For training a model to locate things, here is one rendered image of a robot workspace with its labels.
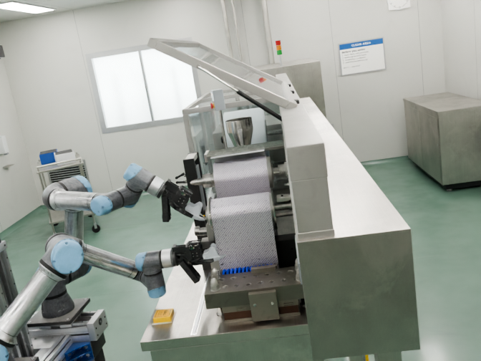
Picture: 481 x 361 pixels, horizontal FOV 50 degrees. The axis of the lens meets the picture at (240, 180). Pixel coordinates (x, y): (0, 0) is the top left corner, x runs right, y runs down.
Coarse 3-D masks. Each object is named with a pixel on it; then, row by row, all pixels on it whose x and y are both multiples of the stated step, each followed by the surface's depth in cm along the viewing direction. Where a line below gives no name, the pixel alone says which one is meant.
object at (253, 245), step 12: (228, 228) 204; (240, 228) 204; (252, 228) 203; (264, 228) 203; (216, 240) 205; (228, 240) 205; (240, 240) 205; (252, 240) 204; (264, 240) 204; (228, 252) 206; (240, 252) 206; (252, 252) 206; (264, 252) 205; (276, 252) 205; (228, 264) 208; (240, 264) 207; (252, 264) 207; (264, 264) 207
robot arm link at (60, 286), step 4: (68, 276) 243; (64, 280) 242; (68, 280) 244; (56, 284) 238; (60, 284) 240; (64, 284) 243; (56, 288) 238; (60, 288) 240; (64, 288) 243; (52, 292) 238; (56, 292) 239; (60, 292) 240; (48, 296) 238; (52, 296) 238
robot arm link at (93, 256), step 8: (48, 240) 196; (80, 240) 206; (88, 248) 207; (96, 248) 210; (88, 256) 206; (96, 256) 207; (104, 256) 209; (112, 256) 212; (120, 256) 215; (88, 264) 208; (96, 264) 208; (104, 264) 209; (112, 264) 211; (120, 264) 213; (128, 264) 215; (112, 272) 214; (120, 272) 214; (128, 272) 215; (136, 272) 217; (136, 280) 220
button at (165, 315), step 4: (172, 308) 207; (156, 312) 205; (160, 312) 205; (164, 312) 204; (168, 312) 204; (172, 312) 204; (156, 316) 202; (160, 316) 202; (164, 316) 201; (168, 316) 201; (172, 316) 203; (156, 320) 201; (160, 320) 201; (164, 320) 201; (168, 320) 201
